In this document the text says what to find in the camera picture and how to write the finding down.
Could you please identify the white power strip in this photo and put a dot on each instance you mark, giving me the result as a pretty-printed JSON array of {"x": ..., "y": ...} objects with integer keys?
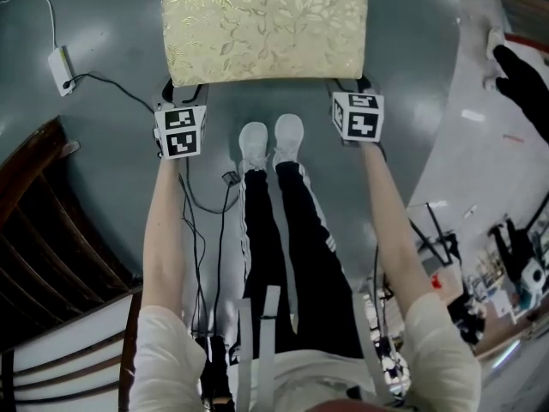
[{"x": 62, "y": 71}]

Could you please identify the person's left forearm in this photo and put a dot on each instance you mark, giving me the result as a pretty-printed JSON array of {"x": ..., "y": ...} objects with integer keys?
[{"x": 165, "y": 238}]

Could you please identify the person's left white shoe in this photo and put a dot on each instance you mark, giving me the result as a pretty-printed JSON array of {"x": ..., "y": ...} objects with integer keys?
[{"x": 254, "y": 142}]

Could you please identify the person's white shoe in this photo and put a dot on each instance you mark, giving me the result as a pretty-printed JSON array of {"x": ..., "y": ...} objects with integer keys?
[
  {"x": 254, "y": 142},
  {"x": 289, "y": 135}
]

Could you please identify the person's black striped trousers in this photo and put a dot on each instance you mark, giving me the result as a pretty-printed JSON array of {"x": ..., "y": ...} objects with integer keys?
[{"x": 300, "y": 238}]

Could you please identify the person's right forearm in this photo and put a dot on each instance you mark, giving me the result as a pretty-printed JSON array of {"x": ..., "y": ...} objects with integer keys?
[{"x": 394, "y": 230}]

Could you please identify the person's white shirt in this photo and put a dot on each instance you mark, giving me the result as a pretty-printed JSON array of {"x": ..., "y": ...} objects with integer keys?
[{"x": 163, "y": 359}]

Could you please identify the dark wooden chair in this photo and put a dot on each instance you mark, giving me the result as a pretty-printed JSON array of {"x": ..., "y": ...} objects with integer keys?
[{"x": 51, "y": 238}]

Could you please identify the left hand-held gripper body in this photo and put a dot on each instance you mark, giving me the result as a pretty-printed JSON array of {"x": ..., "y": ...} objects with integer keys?
[{"x": 182, "y": 133}]

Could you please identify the black metal frame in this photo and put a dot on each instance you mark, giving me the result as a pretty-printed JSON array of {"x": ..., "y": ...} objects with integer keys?
[{"x": 437, "y": 234}]

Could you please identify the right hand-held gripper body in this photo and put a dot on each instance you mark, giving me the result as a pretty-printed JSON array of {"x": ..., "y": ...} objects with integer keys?
[{"x": 360, "y": 118}]

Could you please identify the person's right white shoe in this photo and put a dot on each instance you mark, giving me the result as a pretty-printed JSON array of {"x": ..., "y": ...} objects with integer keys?
[{"x": 289, "y": 135}]

